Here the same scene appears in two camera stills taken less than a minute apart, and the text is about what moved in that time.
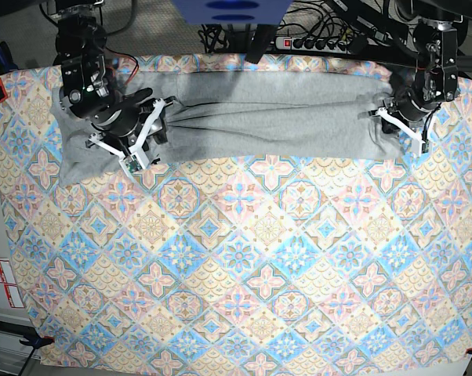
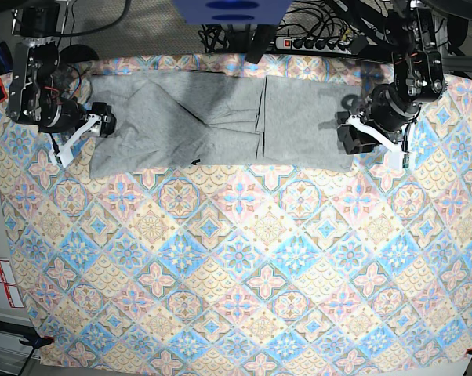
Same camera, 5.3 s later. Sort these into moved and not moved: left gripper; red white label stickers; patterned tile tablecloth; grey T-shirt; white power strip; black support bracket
Moved: grey T-shirt; left gripper
Not moved: red white label stickers; patterned tile tablecloth; black support bracket; white power strip
